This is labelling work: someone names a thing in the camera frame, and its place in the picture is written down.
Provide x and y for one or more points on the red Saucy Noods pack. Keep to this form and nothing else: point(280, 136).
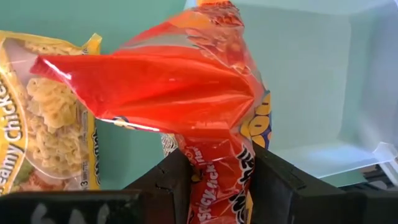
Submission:
point(186, 87)

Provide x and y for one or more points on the red snack packets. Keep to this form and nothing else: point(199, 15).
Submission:
point(130, 161)

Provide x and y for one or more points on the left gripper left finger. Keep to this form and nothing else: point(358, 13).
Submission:
point(93, 208)

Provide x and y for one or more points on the yellow creamy chicken noodle pack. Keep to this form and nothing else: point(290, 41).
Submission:
point(53, 124)

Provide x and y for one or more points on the clear plastic bin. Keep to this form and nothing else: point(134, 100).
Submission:
point(311, 77)

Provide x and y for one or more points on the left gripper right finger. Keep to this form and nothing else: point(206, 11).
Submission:
point(311, 205)

